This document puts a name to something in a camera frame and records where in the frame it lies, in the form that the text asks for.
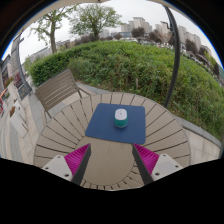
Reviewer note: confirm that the thin bare-trunked tree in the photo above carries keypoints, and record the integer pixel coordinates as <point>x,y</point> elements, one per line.
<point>52,36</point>

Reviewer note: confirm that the white planter box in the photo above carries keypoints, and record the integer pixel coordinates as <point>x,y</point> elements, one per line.
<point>17,121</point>

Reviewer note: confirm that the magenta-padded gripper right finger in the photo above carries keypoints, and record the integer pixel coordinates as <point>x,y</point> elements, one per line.
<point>163,165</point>

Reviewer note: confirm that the grey curved sign pillar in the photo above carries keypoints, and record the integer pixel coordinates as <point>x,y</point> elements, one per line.
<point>18,63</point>

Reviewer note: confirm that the white and green computer mouse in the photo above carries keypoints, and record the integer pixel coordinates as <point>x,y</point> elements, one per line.
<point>120,117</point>

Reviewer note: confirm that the round leafy tree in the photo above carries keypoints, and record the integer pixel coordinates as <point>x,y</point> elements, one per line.
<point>95,20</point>

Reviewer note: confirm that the dark curved parasol pole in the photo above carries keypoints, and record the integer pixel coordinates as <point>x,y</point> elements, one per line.
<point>176,60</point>

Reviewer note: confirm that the grey slatted outdoor chair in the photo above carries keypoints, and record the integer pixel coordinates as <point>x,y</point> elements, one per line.
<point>55,90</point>

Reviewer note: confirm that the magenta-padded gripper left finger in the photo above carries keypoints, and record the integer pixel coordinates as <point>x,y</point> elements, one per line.
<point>60,165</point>

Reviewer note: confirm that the group of pale high-rise buildings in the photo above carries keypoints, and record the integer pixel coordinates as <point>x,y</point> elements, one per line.
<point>156,30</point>

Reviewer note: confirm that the dark blue mouse pad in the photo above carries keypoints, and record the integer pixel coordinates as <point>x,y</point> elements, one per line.
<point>103,125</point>

